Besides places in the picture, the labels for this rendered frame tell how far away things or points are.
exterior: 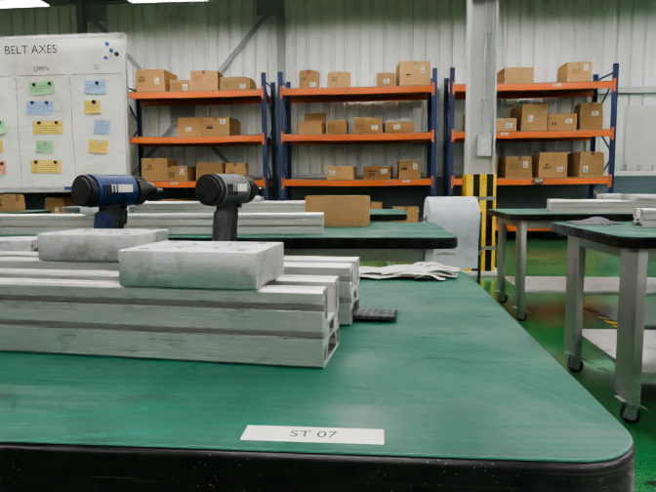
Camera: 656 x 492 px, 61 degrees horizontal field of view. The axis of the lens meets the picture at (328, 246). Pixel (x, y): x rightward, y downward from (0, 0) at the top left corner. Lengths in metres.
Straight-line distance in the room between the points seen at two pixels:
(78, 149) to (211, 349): 3.45
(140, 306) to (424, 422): 0.34
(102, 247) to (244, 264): 0.35
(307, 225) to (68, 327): 1.68
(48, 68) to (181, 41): 8.18
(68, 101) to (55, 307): 3.41
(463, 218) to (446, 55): 7.47
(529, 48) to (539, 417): 11.37
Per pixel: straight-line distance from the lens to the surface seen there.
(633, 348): 2.54
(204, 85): 10.81
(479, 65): 6.60
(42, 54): 4.22
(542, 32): 11.92
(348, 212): 2.74
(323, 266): 0.78
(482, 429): 0.49
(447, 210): 4.29
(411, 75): 10.46
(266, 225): 2.34
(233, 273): 0.61
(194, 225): 2.40
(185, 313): 0.64
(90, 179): 1.08
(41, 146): 4.16
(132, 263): 0.66
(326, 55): 11.51
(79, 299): 0.72
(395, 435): 0.46
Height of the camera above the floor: 0.97
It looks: 6 degrees down
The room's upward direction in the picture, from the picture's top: straight up
